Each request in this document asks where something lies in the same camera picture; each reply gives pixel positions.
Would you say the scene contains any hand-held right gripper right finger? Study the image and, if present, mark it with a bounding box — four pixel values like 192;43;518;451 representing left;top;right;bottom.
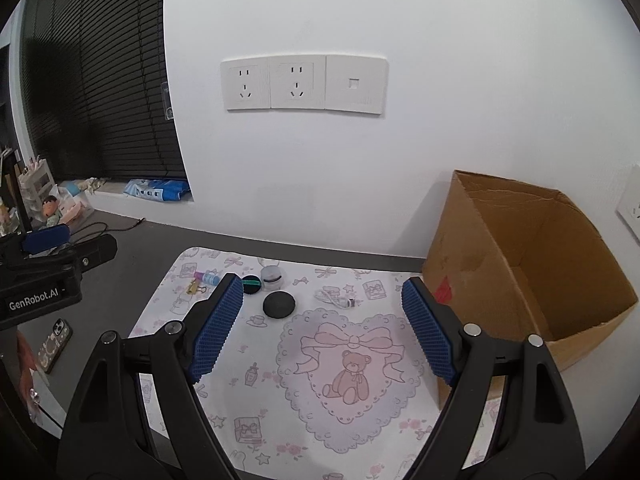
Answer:
401;276;586;480

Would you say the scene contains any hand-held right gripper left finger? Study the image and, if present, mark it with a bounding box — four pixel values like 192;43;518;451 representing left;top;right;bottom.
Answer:
60;272;246;480

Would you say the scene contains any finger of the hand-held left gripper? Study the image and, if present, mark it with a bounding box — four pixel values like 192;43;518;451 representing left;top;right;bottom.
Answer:
62;234;118;273
22;224;71;255

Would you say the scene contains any black round compact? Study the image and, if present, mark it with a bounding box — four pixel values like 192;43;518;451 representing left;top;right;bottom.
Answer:
263;290;297;319

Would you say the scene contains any small round cosmetic jar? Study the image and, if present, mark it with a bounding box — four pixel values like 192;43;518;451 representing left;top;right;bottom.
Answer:
260;263;286;291

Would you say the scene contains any brown cardboard box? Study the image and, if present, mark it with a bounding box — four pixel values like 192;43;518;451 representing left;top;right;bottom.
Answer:
421;170;639;401

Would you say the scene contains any white charging cable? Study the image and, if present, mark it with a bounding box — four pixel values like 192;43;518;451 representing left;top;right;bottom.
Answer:
315;287;357;310

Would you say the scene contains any person's left hand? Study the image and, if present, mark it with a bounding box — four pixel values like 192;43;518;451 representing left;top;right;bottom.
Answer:
15;332;41;411

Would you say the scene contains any pink storage box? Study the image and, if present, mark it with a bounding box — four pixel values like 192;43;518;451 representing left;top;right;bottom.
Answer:
50;185;96;233

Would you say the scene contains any white drawer organizer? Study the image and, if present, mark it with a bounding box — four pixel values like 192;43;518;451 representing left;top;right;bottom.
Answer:
17;158;56;221

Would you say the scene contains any smartphone with patterned case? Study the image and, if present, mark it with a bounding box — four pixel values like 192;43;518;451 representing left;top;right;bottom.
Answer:
37;317;74;375

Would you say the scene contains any printed bear pattern mat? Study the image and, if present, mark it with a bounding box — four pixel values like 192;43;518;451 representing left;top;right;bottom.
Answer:
127;246;506;480

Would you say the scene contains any black window blind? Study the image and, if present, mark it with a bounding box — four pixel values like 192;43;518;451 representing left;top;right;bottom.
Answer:
0;0;188;186

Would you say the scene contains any black cable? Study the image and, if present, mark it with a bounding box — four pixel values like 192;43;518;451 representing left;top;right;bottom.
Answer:
70;216;146;248

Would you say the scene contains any clear blind cord handle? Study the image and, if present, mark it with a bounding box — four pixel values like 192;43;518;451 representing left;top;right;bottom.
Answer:
160;80;175;122

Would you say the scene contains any white wall power socket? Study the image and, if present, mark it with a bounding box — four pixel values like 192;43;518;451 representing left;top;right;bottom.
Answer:
616;162;640;241
220;58;271;112
267;56;328;111

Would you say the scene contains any white wall data plate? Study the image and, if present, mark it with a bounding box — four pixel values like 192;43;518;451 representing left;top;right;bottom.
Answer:
325;55;390;116

